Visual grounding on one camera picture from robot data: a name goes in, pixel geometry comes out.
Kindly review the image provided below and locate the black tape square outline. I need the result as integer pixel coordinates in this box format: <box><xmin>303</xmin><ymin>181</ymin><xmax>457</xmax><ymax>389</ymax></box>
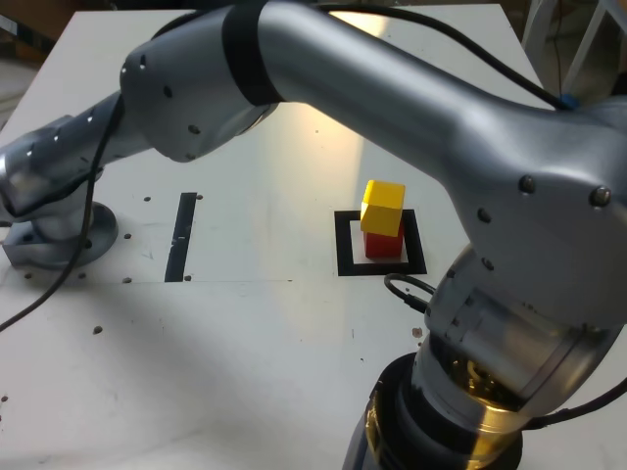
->
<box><xmin>333</xmin><ymin>209</ymin><xmax>429</xmax><ymax>278</ymax></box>

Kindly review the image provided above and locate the red cube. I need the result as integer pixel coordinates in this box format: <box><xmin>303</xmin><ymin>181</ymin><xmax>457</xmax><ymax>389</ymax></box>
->
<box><xmin>362</xmin><ymin>228</ymin><xmax>406</xmax><ymax>259</ymax></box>

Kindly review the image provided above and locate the yellow cube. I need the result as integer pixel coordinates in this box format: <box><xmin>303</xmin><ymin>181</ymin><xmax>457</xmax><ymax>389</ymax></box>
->
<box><xmin>360</xmin><ymin>179</ymin><xmax>408</xmax><ymax>240</ymax></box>

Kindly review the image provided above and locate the white metal frame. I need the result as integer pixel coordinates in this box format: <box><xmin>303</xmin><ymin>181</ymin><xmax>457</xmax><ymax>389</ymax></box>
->
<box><xmin>521</xmin><ymin>0</ymin><xmax>627</xmax><ymax>102</ymax></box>

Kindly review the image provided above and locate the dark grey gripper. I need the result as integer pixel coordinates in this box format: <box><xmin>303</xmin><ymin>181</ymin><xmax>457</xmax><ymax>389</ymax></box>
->
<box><xmin>341</xmin><ymin>384</ymin><xmax>396</xmax><ymax>470</ymax></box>

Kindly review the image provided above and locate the black tape strip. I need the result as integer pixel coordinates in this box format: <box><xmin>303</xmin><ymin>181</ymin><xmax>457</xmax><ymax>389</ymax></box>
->
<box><xmin>164</xmin><ymin>192</ymin><xmax>199</xmax><ymax>284</ymax></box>

